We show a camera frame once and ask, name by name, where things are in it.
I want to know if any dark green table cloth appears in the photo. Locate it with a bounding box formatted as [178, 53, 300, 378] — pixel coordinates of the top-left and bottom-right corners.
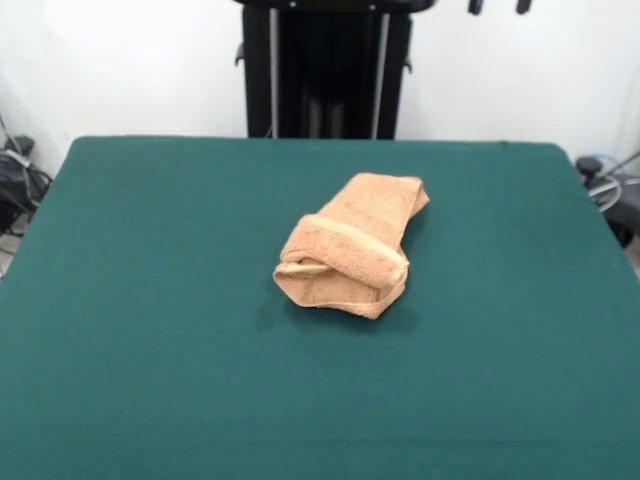
[0, 135, 640, 480]

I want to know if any tan terry towel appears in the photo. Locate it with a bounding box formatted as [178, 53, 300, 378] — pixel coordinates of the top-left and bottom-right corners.
[272, 172, 432, 321]

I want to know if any black wheeled stand base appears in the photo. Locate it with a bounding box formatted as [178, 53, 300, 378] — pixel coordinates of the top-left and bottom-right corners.
[0, 134, 54, 236]
[574, 149, 640, 251]

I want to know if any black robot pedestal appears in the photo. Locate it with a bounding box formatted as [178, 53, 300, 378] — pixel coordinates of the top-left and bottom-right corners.
[232, 0, 436, 140]

